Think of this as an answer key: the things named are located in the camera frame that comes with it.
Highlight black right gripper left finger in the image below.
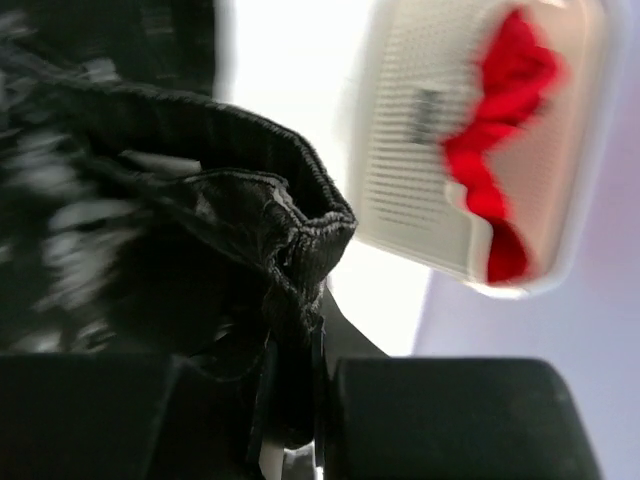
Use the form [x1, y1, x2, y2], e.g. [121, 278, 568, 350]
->
[1, 354, 263, 479]

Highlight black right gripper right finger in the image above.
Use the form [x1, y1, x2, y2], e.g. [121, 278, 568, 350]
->
[309, 289, 604, 480]

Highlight black white patterned trousers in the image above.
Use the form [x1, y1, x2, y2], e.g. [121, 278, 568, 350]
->
[1, 1, 356, 448]

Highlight cream perforated plastic basket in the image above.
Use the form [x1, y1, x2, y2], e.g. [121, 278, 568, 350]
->
[347, 1, 615, 298]

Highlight red crumpled garment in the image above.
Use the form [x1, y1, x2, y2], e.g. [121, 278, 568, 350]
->
[442, 7, 571, 286]

